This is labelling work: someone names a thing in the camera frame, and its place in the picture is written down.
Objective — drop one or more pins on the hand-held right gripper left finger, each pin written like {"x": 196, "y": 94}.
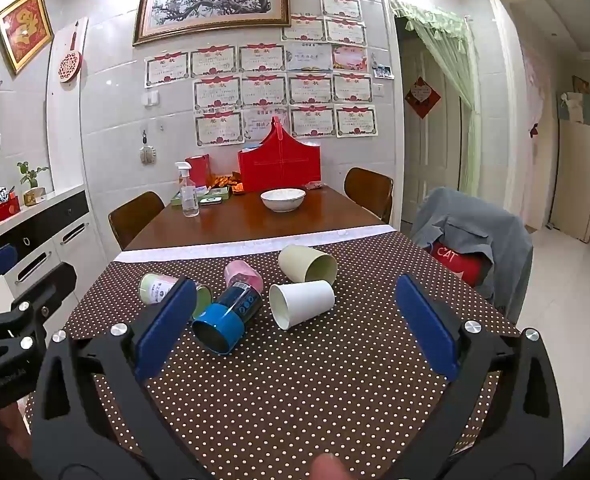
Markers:
{"x": 167, "y": 332}

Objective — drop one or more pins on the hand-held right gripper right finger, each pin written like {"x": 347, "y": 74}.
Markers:
{"x": 427, "y": 332}

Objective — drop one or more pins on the light green labelled cup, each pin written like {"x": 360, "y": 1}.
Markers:
{"x": 156, "y": 287}

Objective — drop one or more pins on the blue cup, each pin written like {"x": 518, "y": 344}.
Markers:
{"x": 227, "y": 317}

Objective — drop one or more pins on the pink cup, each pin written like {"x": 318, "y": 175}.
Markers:
{"x": 243, "y": 275}

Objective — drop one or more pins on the white paper cup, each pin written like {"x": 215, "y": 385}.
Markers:
{"x": 302, "y": 305}

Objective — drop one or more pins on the pale green plastic cup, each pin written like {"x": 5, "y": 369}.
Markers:
{"x": 307, "y": 262}

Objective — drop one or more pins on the person's right hand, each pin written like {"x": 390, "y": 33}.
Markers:
{"x": 326, "y": 467}

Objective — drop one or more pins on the white black sideboard cabinet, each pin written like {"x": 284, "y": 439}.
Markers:
{"x": 40, "y": 240}

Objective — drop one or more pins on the red box with packets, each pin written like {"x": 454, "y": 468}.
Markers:
{"x": 0, "y": 212}

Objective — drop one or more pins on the red cushion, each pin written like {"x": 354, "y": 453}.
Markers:
{"x": 457, "y": 262}

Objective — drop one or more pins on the white table runner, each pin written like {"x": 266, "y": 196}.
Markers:
{"x": 200, "y": 252}

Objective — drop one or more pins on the small potted plant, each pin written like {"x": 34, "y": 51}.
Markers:
{"x": 32, "y": 180}

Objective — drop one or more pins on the brown wooden chair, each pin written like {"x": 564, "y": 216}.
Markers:
{"x": 135, "y": 217}
{"x": 370, "y": 190}

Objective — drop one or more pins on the grey jacket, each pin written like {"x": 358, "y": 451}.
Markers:
{"x": 475, "y": 220}

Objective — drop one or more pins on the wooden dining table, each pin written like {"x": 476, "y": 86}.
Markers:
{"x": 235, "y": 225}

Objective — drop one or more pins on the clear spray bottle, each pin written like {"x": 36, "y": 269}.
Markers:
{"x": 190, "y": 200}

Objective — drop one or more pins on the green tin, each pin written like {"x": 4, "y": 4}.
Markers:
{"x": 210, "y": 201}

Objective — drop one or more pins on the brown polka dot tablecloth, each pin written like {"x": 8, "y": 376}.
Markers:
{"x": 300, "y": 390}

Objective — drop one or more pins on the orange snack packets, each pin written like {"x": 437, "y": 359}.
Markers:
{"x": 227, "y": 182}

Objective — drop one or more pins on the small red box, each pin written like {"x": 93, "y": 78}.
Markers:
{"x": 198, "y": 170}

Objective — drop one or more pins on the white door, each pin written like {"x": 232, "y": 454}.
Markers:
{"x": 427, "y": 160}

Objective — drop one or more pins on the white bowl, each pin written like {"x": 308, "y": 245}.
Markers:
{"x": 283, "y": 200}

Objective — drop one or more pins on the large red gift bag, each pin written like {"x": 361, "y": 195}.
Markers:
{"x": 280, "y": 165}

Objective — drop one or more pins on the white leaning board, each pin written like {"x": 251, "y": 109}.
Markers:
{"x": 575, "y": 175}

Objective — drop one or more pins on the red diamond door decoration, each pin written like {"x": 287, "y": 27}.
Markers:
{"x": 423, "y": 97}

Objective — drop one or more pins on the framed red gold picture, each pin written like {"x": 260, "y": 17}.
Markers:
{"x": 25, "y": 27}

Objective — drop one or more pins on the green lace door curtain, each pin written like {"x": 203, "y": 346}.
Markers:
{"x": 445, "y": 30}

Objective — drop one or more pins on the framed plum blossom painting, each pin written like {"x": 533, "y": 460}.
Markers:
{"x": 215, "y": 0}

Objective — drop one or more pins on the round wooden wall ornament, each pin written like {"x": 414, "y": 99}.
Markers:
{"x": 70, "y": 66}

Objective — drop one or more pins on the small red wall decoration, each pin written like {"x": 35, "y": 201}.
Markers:
{"x": 534, "y": 130}

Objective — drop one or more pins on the group of wall certificates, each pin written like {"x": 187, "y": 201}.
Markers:
{"x": 265, "y": 90}

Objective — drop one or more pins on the small wall photo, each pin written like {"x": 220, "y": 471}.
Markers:
{"x": 383, "y": 71}

